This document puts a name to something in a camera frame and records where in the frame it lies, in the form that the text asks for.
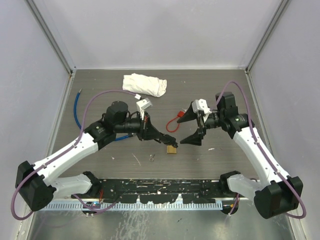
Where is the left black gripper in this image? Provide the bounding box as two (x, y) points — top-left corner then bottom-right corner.
(114, 110), (162, 141)

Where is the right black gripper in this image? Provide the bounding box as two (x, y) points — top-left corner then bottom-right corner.
(176, 102), (224, 146)

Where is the brass padlock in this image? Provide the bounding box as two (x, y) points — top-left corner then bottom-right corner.
(166, 145), (177, 154)

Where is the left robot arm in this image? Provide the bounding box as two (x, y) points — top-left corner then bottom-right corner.
(15, 99), (178, 212)

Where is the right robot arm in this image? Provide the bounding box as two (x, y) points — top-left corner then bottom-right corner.
(177, 92), (303, 219)

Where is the white crumpled cloth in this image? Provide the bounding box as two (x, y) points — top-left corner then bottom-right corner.
(122, 73), (168, 98)

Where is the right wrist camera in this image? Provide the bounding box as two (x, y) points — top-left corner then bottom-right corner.
(191, 99), (212, 123)

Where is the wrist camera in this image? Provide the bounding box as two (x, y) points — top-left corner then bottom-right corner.
(191, 99), (212, 123)
(134, 93), (153, 120)

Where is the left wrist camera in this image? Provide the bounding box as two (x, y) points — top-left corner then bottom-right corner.
(134, 93), (153, 120)

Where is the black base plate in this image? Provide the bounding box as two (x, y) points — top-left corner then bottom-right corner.
(78, 178), (237, 204)

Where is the slotted cable duct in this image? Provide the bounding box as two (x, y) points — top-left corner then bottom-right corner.
(42, 200), (223, 212)

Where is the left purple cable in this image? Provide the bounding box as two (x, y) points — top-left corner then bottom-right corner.
(11, 89), (141, 221)

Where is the purple cable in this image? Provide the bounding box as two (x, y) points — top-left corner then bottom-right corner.
(209, 80), (308, 220)
(11, 89), (141, 221)

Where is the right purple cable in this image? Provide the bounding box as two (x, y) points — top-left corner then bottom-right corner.
(209, 80), (308, 220)

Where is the blue cable lock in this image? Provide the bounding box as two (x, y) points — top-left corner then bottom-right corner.
(73, 87), (136, 142)

